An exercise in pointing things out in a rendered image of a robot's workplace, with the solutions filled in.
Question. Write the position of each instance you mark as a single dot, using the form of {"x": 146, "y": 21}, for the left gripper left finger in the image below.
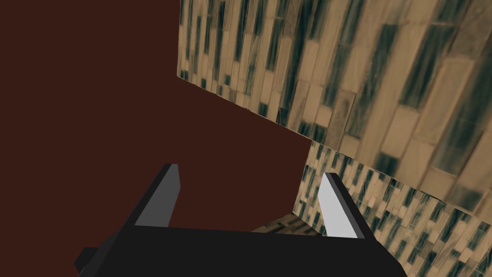
{"x": 159, "y": 200}

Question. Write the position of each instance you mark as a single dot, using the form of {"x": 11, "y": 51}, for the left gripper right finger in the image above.
{"x": 338, "y": 213}

